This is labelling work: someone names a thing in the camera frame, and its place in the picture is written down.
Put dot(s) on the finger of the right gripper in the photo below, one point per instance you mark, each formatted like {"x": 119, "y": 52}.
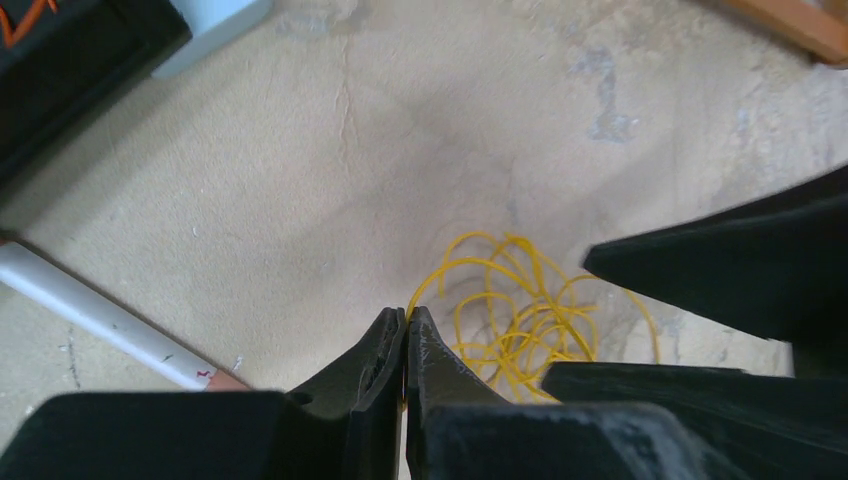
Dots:
{"x": 775, "y": 268}
{"x": 764, "y": 427}

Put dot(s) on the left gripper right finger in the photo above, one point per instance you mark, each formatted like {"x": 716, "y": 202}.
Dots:
{"x": 458, "y": 428}

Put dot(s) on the black plastic bin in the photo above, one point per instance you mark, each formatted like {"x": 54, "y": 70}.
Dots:
{"x": 63, "y": 62}

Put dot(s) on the wooden tiered shelf rack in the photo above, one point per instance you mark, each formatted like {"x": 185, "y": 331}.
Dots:
{"x": 819, "y": 27}

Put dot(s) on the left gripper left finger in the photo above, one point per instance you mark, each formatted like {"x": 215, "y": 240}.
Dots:
{"x": 342, "y": 423}

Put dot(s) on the white orange tipped pen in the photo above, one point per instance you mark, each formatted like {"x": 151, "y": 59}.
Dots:
{"x": 41, "y": 281}

